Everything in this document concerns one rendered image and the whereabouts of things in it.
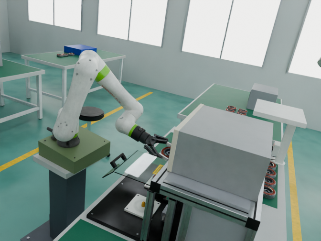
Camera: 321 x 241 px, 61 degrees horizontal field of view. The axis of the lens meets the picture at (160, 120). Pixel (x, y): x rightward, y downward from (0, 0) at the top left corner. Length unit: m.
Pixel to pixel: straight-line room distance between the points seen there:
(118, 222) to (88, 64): 0.81
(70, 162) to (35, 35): 6.88
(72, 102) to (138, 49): 5.09
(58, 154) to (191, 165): 0.96
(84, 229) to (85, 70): 0.79
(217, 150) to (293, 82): 4.89
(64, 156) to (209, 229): 1.03
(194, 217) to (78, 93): 0.87
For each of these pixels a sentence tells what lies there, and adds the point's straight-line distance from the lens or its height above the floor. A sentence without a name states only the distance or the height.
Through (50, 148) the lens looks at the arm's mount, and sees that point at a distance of 1.89.
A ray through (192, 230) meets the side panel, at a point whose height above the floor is 0.95.
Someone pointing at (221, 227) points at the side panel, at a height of 1.02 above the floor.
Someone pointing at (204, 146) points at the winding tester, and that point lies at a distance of 1.11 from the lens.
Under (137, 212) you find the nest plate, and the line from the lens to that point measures 1.49.
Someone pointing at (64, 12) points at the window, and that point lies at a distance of 7.70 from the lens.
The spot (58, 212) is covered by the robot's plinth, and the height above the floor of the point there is 0.31.
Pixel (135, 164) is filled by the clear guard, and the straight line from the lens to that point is 1.33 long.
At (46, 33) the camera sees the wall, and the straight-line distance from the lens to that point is 8.16.
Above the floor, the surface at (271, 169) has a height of 0.77.
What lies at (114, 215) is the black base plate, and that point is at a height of 0.77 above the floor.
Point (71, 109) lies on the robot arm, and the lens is 1.58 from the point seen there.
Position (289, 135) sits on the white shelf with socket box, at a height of 1.01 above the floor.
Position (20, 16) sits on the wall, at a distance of 8.77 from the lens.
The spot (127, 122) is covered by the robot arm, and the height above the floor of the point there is 1.09.
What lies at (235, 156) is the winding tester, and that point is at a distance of 1.11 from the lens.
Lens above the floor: 1.77
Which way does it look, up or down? 22 degrees down
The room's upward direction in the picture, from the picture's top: 9 degrees clockwise
